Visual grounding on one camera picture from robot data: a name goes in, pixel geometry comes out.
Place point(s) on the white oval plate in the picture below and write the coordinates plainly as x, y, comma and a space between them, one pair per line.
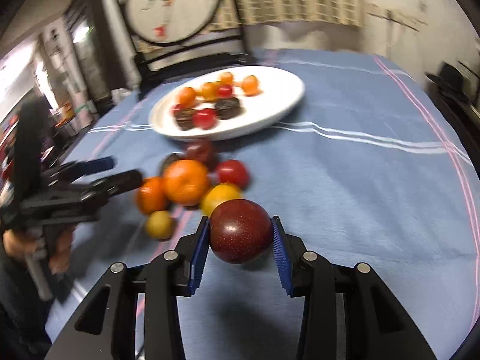
273, 97

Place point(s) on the small orange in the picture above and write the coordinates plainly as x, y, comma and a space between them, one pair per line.
186, 95
210, 90
226, 78

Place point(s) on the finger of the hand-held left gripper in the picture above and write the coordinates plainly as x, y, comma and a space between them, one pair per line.
93, 165
120, 183

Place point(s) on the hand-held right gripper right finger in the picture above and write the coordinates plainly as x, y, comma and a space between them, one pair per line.
281, 260

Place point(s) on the yellow-green tomato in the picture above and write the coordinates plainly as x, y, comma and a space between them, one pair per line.
219, 195

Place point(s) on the red cherry tomato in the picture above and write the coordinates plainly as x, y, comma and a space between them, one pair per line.
233, 172
176, 108
204, 118
225, 91

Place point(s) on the large mandarin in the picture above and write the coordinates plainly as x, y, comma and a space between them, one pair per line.
250, 84
150, 195
185, 180

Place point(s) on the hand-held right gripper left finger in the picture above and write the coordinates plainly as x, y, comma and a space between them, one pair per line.
200, 257

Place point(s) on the person's left forearm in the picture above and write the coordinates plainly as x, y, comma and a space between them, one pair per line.
18, 307

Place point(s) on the dark wooden glass cabinet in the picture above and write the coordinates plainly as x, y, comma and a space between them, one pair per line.
93, 45

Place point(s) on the person's left hand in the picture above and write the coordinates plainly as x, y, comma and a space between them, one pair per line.
62, 249

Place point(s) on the round painted screen black stand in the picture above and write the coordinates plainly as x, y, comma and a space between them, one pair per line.
172, 7

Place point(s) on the blue striped tablecloth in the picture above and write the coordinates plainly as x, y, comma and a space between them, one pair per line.
337, 180

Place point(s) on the white plastic bag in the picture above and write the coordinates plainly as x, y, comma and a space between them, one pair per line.
120, 96

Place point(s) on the black hat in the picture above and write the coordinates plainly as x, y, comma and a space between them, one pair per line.
452, 77

